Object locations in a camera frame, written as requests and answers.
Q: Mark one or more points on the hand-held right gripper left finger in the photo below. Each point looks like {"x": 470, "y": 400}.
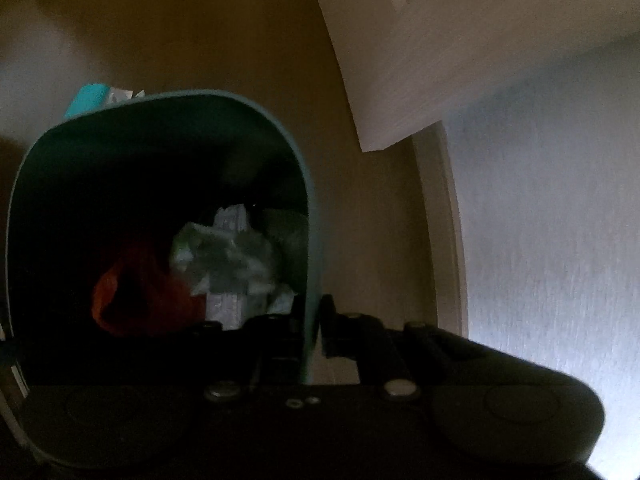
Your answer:
{"x": 275, "y": 340}

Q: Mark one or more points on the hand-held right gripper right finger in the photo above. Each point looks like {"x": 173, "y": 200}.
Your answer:
{"x": 350, "y": 335}

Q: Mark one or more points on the white cookie print box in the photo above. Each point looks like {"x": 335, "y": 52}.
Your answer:
{"x": 225, "y": 310}

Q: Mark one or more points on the grey paper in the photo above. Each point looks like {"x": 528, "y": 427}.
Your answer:
{"x": 225, "y": 260}

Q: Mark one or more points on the large orange mesh bag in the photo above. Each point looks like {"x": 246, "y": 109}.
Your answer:
{"x": 130, "y": 295}

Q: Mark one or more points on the dark green trash bin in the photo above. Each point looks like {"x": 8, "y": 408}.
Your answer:
{"x": 60, "y": 185}

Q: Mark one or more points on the teal snack packet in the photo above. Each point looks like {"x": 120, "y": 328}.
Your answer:
{"x": 86, "y": 101}

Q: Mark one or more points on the small clear snack wrapper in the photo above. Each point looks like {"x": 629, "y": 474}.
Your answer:
{"x": 122, "y": 95}

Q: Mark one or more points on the white panel door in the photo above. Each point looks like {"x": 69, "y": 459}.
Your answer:
{"x": 450, "y": 35}

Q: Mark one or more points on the beige door frame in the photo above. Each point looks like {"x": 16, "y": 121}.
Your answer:
{"x": 442, "y": 235}

